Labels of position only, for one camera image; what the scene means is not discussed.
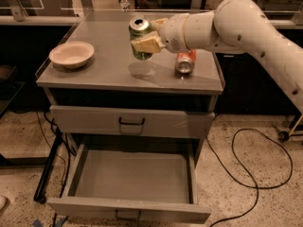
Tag grey drawer cabinet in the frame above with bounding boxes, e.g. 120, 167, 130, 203
34, 10, 225, 225

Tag clear water bottle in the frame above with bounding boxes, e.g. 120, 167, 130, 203
120, 0, 130, 10

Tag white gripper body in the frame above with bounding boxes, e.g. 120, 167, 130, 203
159, 13, 188, 53

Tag red soda can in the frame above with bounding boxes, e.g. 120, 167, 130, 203
175, 50, 196, 74

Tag green soda can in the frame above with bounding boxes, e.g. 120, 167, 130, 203
129, 16, 152, 61

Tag white rail behind counter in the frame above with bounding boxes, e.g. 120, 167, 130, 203
0, 16, 303, 29

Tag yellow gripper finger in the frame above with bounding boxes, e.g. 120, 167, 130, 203
131, 31, 166, 53
151, 18, 168, 31

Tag black cart frame left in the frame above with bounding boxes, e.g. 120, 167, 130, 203
33, 129, 62, 204

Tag closed grey upper drawer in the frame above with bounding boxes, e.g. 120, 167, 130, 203
50, 105, 214, 139

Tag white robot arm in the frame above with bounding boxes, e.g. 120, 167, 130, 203
131, 0, 303, 112

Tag open grey middle drawer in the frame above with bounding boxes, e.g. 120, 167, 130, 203
47, 144, 211, 224

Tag white paper bowl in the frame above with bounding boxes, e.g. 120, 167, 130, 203
49, 42, 95, 69

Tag black floor cable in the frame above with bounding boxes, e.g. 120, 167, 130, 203
205, 128, 294, 227

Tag black wheeled stand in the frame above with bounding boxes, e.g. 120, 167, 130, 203
274, 113, 303, 142

